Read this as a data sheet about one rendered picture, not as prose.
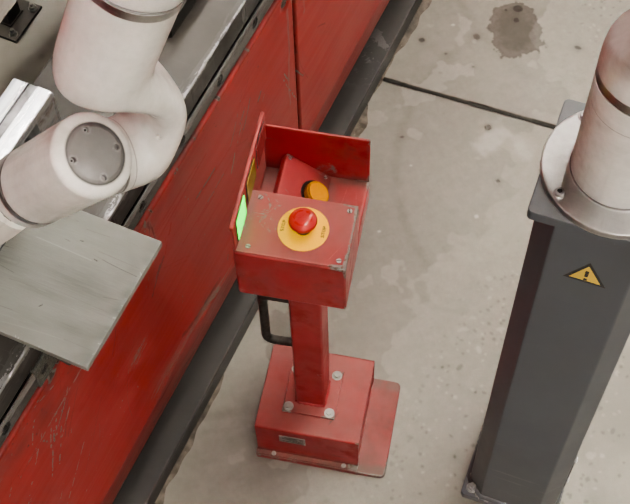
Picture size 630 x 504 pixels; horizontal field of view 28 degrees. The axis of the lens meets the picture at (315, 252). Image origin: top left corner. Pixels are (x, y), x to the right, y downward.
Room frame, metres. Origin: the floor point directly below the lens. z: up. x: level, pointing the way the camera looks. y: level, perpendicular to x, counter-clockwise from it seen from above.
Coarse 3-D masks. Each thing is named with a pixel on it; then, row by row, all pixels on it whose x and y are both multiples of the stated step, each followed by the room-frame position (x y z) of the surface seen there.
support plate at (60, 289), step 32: (64, 224) 0.79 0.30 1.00; (96, 224) 0.79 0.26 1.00; (0, 256) 0.75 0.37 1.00; (32, 256) 0.75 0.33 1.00; (64, 256) 0.75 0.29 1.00; (96, 256) 0.75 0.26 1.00; (128, 256) 0.75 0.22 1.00; (0, 288) 0.71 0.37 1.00; (32, 288) 0.71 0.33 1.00; (64, 288) 0.71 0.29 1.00; (96, 288) 0.70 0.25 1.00; (128, 288) 0.70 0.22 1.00; (0, 320) 0.67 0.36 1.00; (32, 320) 0.67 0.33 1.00; (64, 320) 0.66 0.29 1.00; (96, 320) 0.66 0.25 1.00; (64, 352) 0.62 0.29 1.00; (96, 352) 0.62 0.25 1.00
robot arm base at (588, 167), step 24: (600, 96) 0.82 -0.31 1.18; (576, 120) 0.91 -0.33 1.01; (600, 120) 0.81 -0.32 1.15; (624, 120) 0.79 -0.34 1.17; (552, 144) 0.88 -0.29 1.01; (576, 144) 0.84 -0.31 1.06; (600, 144) 0.80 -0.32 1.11; (624, 144) 0.78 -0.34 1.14; (552, 168) 0.84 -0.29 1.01; (576, 168) 0.82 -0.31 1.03; (600, 168) 0.79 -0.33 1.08; (624, 168) 0.78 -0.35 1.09; (552, 192) 0.81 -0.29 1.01; (576, 192) 0.80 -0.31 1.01; (600, 192) 0.79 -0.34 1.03; (624, 192) 0.78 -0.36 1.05; (576, 216) 0.77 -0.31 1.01; (600, 216) 0.77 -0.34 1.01; (624, 216) 0.77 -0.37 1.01
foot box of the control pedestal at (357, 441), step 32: (288, 352) 1.04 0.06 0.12; (352, 384) 0.97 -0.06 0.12; (384, 384) 1.02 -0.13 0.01; (288, 416) 0.91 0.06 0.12; (352, 416) 0.91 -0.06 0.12; (384, 416) 0.95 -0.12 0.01; (288, 448) 0.88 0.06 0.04; (320, 448) 0.87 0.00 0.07; (352, 448) 0.85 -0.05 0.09; (384, 448) 0.88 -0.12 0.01
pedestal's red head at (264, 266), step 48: (288, 144) 1.06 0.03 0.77; (336, 144) 1.04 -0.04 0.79; (240, 192) 0.94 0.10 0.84; (288, 192) 1.00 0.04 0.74; (336, 192) 1.02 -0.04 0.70; (240, 240) 0.90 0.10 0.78; (336, 240) 0.89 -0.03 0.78; (240, 288) 0.88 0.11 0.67; (288, 288) 0.86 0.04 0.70; (336, 288) 0.85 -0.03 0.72
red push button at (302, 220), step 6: (294, 210) 0.92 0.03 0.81; (300, 210) 0.92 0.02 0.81; (306, 210) 0.92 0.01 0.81; (294, 216) 0.91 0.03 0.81; (300, 216) 0.91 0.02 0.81; (306, 216) 0.91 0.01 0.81; (312, 216) 0.91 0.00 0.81; (294, 222) 0.90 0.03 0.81; (300, 222) 0.90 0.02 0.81; (306, 222) 0.90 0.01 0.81; (312, 222) 0.90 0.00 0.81; (294, 228) 0.90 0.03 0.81; (300, 228) 0.89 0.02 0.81; (306, 228) 0.89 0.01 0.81; (312, 228) 0.90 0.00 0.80; (300, 234) 0.90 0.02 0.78; (306, 234) 0.90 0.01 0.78
